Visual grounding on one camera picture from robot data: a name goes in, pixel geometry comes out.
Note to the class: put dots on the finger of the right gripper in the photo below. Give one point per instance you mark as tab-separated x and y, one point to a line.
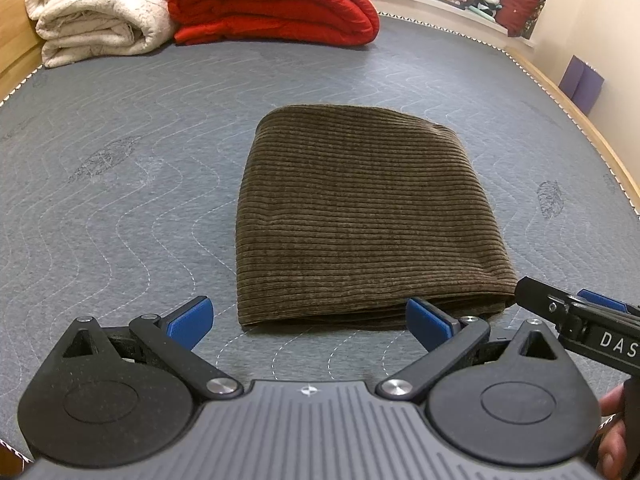
599	334
605	302

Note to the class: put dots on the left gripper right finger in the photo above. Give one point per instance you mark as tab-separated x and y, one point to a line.
470	360

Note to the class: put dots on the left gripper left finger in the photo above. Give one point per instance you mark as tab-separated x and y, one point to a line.
150	358

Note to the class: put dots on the brown corduroy pants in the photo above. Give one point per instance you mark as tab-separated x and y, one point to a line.
345	212

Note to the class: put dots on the person's right hand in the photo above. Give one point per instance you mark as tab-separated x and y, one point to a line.
612	451

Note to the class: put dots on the grey quilted mattress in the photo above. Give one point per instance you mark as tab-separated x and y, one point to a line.
119	178

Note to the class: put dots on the purple box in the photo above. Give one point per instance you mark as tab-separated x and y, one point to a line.
582	84

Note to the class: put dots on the dark red cushion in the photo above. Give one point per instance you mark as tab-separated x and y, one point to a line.
519	17

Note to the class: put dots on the panda plush toy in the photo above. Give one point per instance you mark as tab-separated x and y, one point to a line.
489	7

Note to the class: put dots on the cream folded blanket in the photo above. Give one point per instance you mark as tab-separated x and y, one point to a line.
74	30

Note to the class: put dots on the red folded blanket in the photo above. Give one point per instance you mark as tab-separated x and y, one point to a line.
341	23

